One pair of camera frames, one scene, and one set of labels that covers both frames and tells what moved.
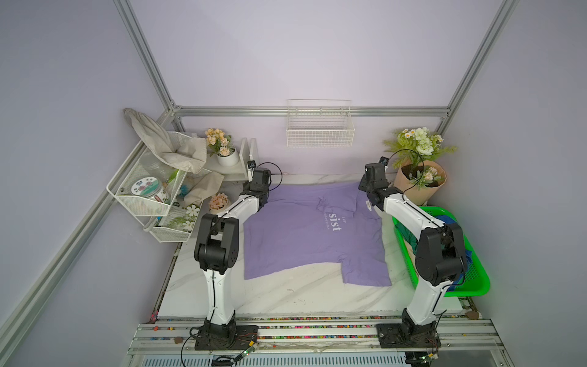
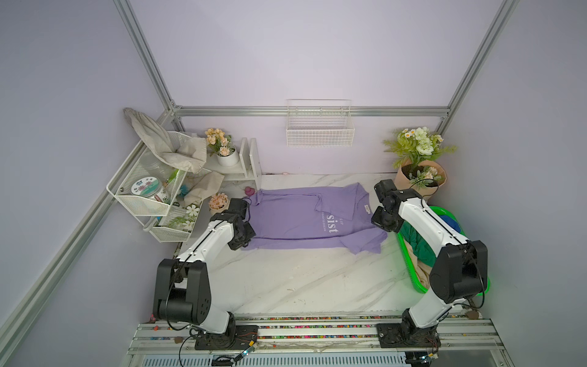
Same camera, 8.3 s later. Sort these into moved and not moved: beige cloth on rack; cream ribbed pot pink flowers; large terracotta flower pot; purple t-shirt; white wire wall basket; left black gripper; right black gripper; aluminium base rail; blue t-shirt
Moved: purple t-shirt; right black gripper; left black gripper
Not moved: large terracotta flower pot; aluminium base rail; white wire wall basket; blue t-shirt; cream ribbed pot pink flowers; beige cloth on rack
